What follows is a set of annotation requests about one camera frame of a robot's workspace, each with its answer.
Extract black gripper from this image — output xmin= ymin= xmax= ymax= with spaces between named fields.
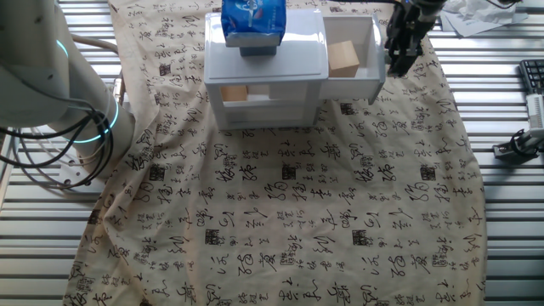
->
xmin=383 ymin=0 xmax=430 ymax=78

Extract wooden block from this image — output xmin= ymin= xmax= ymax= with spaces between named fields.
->
xmin=219 ymin=84 xmax=249 ymax=103
xmin=326 ymin=40 xmax=361 ymax=79

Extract white drawer cabinet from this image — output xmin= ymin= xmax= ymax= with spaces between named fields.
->
xmin=202 ymin=8 xmax=331 ymax=131

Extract crumpled white paper sheets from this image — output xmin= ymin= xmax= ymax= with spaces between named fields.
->
xmin=437 ymin=0 xmax=530 ymax=38

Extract black keyboard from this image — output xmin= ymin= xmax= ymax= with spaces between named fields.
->
xmin=518 ymin=59 xmax=544 ymax=95

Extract blue tissue pack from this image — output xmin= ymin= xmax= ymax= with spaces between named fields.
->
xmin=219 ymin=0 xmax=288 ymax=59

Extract beige calligraphy print cloth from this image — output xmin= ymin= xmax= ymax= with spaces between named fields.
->
xmin=62 ymin=0 xmax=488 ymax=306

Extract grey flexible hose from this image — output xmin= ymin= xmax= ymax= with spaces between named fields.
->
xmin=71 ymin=33 xmax=120 ymax=55

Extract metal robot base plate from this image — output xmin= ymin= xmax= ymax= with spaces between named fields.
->
xmin=54 ymin=155 xmax=114 ymax=190

